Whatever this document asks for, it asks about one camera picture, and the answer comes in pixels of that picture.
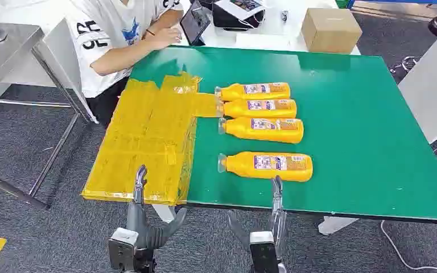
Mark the orange drink bottle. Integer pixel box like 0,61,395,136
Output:
218,98,298,119
218,117,305,144
215,82,291,102
217,151,314,183

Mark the black bag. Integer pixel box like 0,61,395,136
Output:
197,0,266,31

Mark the person's right hand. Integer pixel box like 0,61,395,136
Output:
149,27,183,51

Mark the pale grey table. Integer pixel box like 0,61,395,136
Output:
397,16,437,176

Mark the white table leg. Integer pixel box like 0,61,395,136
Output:
152,204,177,224
318,216,358,236

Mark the black tablet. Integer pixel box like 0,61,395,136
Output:
180,2,212,47

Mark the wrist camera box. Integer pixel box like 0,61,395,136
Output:
108,227,141,272
249,230,279,273

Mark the chrome stool base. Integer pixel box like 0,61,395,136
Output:
389,55,422,75

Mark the white floor cable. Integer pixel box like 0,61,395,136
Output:
380,220,437,273

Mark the steel bench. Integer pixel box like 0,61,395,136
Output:
0,20,98,210

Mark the green table mat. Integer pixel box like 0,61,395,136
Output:
130,45,437,223

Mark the person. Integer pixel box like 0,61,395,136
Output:
65,0,184,129

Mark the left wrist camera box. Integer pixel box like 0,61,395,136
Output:
108,227,141,272

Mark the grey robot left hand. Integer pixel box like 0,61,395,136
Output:
126,164,188,250

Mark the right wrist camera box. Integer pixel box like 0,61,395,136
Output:
249,230,279,273

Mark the brown cardboard box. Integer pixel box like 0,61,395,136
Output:
300,7,363,55

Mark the blue metal rack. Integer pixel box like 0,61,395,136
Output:
347,0,437,9

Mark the printed paper sheet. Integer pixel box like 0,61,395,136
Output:
215,0,268,20

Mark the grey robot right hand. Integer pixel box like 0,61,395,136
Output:
228,175,287,262

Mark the blank white paper sheet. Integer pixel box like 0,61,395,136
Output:
235,33,291,52

